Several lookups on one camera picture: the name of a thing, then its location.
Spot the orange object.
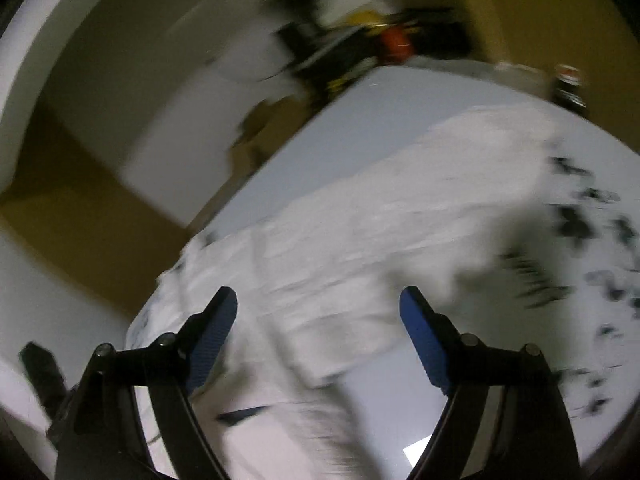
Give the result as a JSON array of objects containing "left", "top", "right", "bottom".
[{"left": 377, "top": 25, "right": 418, "bottom": 63}]

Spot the large brown cardboard box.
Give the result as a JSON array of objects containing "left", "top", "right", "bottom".
[{"left": 0, "top": 110, "right": 193, "bottom": 321}]

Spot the small brown cardboard box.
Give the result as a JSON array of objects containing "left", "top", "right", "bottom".
[{"left": 227, "top": 96, "right": 313, "bottom": 188}]

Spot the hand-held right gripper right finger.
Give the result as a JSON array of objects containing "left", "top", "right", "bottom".
[{"left": 399, "top": 286, "right": 582, "bottom": 480}]

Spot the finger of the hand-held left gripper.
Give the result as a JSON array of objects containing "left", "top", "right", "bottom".
[{"left": 19, "top": 341, "right": 69, "bottom": 423}]

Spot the dark bottle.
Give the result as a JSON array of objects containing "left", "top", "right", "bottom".
[{"left": 550, "top": 64, "right": 588, "bottom": 113}]

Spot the dark cluttered equipment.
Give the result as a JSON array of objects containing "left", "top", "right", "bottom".
[{"left": 260, "top": 0, "right": 476, "bottom": 108}]

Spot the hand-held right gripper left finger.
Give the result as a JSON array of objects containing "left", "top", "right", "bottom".
[{"left": 54, "top": 286, "right": 237, "bottom": 480}]

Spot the yellow object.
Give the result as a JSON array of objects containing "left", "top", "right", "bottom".
[{"left": 332, "top": 9, "right": 388, "bottom": 28}]

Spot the white puffer jacket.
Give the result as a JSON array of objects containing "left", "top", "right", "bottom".
[{"left": 125, "top": 105, "right": 640, "bottom": 480}]

